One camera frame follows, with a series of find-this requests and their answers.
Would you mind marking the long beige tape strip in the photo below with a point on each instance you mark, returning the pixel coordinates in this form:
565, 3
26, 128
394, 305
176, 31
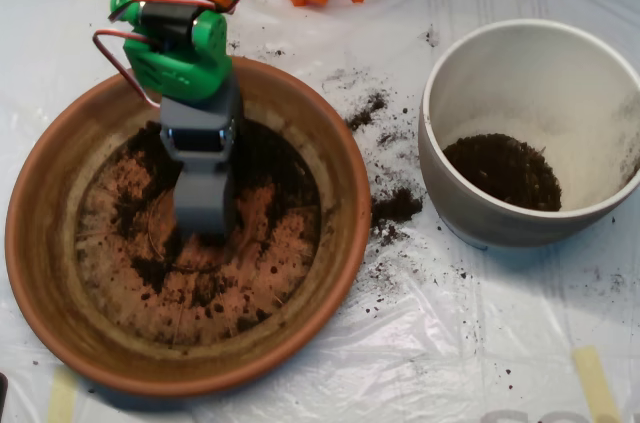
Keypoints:
595, 383

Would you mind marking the terracotta saucer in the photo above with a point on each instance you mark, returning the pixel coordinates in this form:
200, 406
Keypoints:
50, 243

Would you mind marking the large spilled soil clump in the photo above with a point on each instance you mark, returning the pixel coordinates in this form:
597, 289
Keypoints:
395, 205

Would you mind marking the small spilled soil clump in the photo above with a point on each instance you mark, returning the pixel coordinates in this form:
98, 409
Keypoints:
362, 118

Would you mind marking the dark object at edge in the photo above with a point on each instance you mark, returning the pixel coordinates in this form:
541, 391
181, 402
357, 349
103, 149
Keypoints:
3, 393

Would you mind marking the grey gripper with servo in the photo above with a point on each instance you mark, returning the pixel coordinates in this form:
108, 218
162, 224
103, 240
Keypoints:
199, 115

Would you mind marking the white ceramic pot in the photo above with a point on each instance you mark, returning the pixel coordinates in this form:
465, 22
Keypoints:
475, 228

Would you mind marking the dark soil pile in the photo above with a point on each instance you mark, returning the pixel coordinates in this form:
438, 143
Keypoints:
270, 158

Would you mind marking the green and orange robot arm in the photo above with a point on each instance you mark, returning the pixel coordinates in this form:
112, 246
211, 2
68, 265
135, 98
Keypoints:
175, 73

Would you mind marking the clear plastic sheet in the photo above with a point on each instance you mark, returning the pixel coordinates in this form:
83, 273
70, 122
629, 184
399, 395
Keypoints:
450, 333

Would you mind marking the faded beige tape strip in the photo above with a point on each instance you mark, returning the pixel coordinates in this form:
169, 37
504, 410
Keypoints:
62, 398

